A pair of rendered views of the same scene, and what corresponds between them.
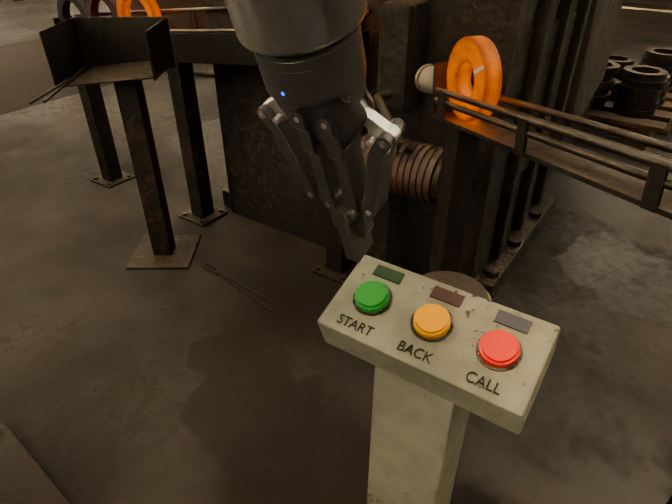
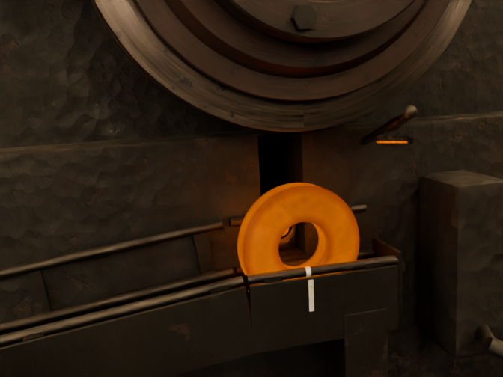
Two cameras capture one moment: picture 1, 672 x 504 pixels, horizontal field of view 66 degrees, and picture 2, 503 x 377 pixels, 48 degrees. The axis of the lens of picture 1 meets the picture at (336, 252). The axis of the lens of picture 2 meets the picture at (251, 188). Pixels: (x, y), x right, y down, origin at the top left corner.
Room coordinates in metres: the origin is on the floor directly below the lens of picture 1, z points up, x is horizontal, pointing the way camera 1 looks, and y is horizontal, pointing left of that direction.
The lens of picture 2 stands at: (1.00, 0.58, 0.94)
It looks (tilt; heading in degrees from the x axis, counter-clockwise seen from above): 11 degrees down; 312
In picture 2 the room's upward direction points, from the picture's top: 3 degrees counter-clockwise
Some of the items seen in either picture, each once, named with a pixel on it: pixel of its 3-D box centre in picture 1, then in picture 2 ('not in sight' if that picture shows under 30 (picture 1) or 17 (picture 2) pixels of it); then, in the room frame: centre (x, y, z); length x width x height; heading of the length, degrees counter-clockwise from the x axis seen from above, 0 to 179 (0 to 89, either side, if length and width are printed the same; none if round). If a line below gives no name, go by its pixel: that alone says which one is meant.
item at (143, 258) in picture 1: (136, 152); not in sight; (1.47, 0.60, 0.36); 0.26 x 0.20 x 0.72; 91
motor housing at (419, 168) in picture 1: (396, 240); not in sight; (1.12, -0.15, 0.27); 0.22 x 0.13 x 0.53; 56
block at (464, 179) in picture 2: (402, 55); (459, 260); (1.30, -0.16, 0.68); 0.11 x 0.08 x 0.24; 146
